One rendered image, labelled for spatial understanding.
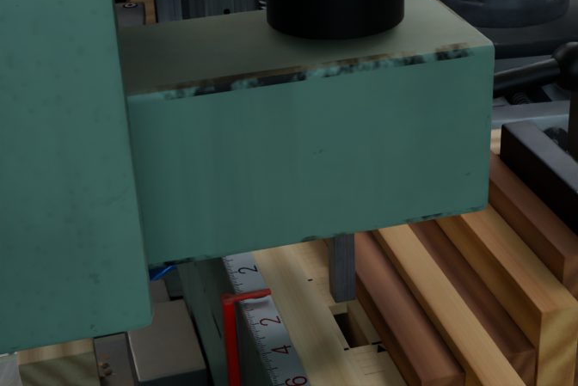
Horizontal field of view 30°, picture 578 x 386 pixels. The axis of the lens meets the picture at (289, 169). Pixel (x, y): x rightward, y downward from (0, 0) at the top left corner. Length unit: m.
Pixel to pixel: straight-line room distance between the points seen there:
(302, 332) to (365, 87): 0.11
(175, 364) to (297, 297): 0.15
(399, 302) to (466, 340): 0.04
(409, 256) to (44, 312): 0.18
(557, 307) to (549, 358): 0.02
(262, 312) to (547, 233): 0.12
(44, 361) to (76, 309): 0.27
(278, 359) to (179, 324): 0.21
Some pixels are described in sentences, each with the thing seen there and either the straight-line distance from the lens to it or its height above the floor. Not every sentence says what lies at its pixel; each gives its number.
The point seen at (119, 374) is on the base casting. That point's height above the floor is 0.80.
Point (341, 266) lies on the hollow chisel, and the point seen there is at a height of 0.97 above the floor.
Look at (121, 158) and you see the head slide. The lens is 0.33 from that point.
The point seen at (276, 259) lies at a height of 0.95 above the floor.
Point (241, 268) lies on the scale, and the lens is 0.47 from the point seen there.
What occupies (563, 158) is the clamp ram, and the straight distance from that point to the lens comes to 0.48.
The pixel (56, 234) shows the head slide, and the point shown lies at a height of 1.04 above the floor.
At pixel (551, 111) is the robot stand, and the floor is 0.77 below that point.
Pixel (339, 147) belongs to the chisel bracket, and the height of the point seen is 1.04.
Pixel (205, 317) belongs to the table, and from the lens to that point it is 0.58.
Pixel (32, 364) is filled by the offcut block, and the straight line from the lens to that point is 0.62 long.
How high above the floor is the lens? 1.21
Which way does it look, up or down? 27 degrees down
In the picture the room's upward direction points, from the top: 3 degrees counter-clockwise
